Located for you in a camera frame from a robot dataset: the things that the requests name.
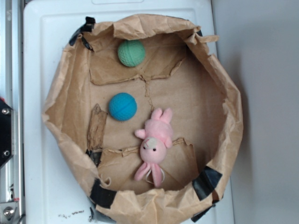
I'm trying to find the pink plush bunny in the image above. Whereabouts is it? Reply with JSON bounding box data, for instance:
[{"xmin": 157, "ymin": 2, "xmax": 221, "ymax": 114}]
[{"xmin": 134, "ymin": 108, "xmax": 173, "ymax": 188}]

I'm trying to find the blue textured ball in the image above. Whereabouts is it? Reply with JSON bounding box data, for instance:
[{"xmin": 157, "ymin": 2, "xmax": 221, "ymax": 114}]
[{"xmin": 108, "ymin": 92, "xmax": 137, "ymax": 121}]

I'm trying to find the green textured ball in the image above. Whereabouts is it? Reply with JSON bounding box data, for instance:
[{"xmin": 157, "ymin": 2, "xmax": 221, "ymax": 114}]
[{"xmin": 118, "ymin": 40, "xmax": 145, "ymax": 67}]

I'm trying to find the white plastic table board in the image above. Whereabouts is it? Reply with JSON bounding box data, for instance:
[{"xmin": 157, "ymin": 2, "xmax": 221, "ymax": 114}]
[{"xmin": 23, "ymin": 0, "xmax": 233, "ymax": 224}]

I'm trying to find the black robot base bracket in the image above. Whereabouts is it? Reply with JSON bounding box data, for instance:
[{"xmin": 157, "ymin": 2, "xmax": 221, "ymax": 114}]
[{"xmin": 0, "ymin": 97, "xmax": 14, "ymax": 168}]

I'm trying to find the metal frame rail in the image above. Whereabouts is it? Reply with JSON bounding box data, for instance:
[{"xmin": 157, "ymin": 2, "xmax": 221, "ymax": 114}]
[{"xmin": 0, "ymin": 0, "xmax": 26, "ymax": 224}]

